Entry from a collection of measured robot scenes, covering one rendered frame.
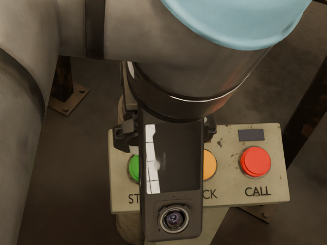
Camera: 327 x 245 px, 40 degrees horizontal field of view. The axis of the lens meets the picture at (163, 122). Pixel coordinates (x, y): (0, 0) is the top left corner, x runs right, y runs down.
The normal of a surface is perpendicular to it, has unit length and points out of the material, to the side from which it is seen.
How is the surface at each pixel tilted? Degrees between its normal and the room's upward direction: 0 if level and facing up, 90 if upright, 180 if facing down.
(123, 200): 20
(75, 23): 85
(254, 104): 0
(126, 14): 73
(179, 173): 49
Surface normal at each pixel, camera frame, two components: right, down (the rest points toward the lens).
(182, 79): -0.28, 0.92
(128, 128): -0.54, -0.15
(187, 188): 0.18, 0.25
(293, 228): 0.10, -0.56
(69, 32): -0.02, 0.85
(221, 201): 0.12, -0.25
